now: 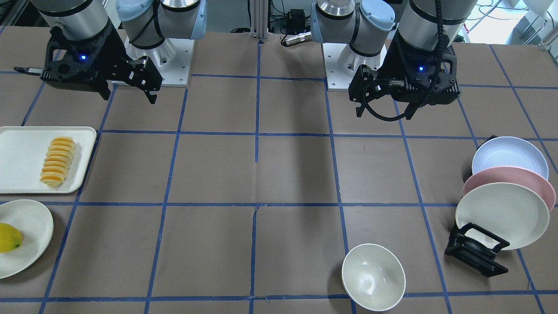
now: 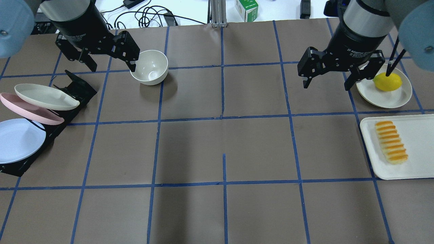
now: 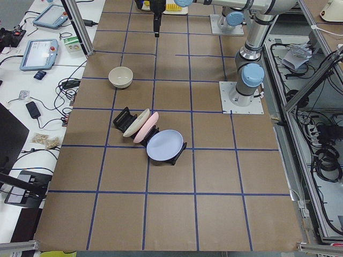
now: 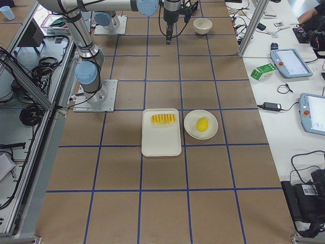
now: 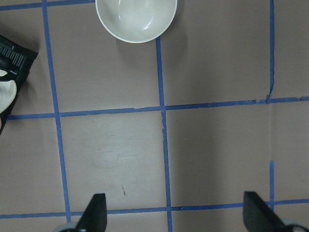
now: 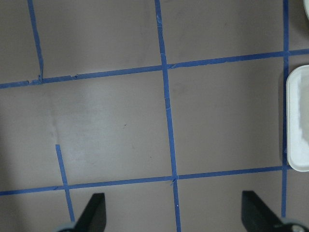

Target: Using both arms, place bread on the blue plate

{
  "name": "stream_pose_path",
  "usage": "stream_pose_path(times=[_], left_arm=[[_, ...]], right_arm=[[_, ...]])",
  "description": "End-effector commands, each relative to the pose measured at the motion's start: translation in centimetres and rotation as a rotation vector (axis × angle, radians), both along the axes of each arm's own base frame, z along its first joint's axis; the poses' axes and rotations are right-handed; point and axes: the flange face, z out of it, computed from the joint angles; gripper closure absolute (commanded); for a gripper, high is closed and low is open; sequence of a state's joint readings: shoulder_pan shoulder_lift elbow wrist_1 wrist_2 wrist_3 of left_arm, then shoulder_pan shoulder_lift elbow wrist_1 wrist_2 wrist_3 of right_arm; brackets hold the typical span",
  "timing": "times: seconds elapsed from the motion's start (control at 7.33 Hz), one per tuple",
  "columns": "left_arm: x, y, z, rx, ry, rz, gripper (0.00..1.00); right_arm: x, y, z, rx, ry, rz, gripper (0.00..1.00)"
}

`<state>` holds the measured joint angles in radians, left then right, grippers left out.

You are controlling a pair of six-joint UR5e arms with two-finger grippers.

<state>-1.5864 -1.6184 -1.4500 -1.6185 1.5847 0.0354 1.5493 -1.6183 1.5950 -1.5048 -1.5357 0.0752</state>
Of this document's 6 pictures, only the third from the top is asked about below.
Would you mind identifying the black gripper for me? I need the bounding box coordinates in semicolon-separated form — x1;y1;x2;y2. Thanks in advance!
150;0;165;37

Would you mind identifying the light blue plate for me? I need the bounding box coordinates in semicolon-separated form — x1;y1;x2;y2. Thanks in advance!
146;130;184;161

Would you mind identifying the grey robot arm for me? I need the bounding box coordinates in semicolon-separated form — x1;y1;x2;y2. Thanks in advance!
219;6;244;31
199;0;296;107

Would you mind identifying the cream plate in rack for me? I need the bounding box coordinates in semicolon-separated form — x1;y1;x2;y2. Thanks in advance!
123;108;150;138

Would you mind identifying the pink plate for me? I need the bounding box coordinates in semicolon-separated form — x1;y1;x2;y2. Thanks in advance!
133;112;159;143

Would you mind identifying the cream bowl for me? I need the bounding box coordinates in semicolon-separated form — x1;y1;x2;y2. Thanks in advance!
108;66;133;89

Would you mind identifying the green white box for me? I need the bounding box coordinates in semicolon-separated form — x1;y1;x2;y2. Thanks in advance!
63;36;82;52

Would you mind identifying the upper blue teach pendant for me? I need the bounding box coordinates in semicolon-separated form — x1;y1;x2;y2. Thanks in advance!
33;4;68;29

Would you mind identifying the blue teach pendant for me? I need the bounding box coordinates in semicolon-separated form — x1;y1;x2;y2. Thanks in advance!
33;4;68;29
20;39;59;71

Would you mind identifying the black dish rack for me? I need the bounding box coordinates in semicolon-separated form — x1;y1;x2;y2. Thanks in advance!
113;107;187;165

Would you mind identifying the lower blue teach pendant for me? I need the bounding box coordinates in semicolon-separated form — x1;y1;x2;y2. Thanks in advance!
20;39;59;71

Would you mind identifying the black power adapter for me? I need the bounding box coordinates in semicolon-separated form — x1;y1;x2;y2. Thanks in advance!
26;101;41;119

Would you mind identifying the bag of wooden pieces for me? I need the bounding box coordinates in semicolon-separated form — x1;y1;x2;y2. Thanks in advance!
31;133;61;149

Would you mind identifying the black monitor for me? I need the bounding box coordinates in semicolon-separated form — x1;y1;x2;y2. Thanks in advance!
0;104;29;175

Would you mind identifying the aluminium frame post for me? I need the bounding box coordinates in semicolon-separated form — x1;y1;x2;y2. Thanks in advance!
61;0;94;56

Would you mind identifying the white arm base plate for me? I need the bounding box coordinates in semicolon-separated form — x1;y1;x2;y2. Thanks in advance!
219;81;264;115

